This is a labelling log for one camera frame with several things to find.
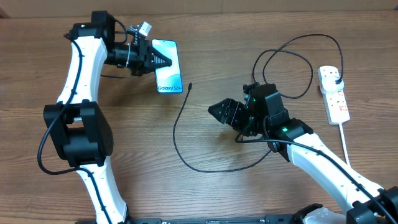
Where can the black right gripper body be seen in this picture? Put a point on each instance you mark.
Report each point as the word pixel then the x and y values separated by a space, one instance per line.
pixel 256 124

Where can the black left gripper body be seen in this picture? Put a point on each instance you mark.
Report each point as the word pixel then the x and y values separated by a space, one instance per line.
pixel 135 57

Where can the Galaxy smartphone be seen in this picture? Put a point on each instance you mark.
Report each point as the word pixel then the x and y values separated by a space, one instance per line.
pixel 168 79

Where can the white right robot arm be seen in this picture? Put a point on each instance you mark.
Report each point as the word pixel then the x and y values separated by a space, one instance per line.
pixel 362 200

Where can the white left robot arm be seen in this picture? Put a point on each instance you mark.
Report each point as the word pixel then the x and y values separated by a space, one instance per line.
pixel 78 137

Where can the white charger adapter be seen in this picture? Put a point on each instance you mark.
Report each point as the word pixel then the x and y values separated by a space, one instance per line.
pixel 331 84

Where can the white power strip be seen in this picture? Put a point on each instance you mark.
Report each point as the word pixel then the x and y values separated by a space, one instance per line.
pixel 335 103

